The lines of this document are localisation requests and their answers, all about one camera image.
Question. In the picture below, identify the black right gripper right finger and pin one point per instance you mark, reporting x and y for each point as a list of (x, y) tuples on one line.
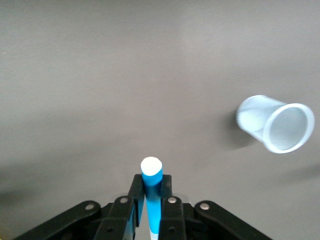
[(175, 212)]

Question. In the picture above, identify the translucent blue plastic cup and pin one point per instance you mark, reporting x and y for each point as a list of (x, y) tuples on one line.
[(280, 125)]

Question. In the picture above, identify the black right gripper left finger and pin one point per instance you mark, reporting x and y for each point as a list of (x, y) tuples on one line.
[(120, 210)]

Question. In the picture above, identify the blue marker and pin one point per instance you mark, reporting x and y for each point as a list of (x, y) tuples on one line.
[(152, 180)]

